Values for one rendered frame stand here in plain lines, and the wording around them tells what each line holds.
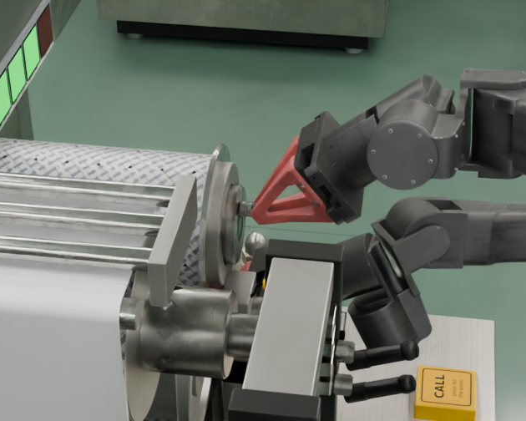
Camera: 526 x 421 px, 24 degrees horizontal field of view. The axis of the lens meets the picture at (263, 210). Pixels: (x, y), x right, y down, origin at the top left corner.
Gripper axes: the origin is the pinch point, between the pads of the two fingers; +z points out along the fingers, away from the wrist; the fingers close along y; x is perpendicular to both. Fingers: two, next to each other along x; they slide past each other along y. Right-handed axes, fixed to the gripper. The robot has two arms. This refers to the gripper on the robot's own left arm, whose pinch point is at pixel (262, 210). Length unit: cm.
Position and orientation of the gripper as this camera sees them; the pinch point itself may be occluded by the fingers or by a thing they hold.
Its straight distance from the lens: 111.3
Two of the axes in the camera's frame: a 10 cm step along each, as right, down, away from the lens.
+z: -7.8, 4.6, 4.2
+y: 1.3, -5.4, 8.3
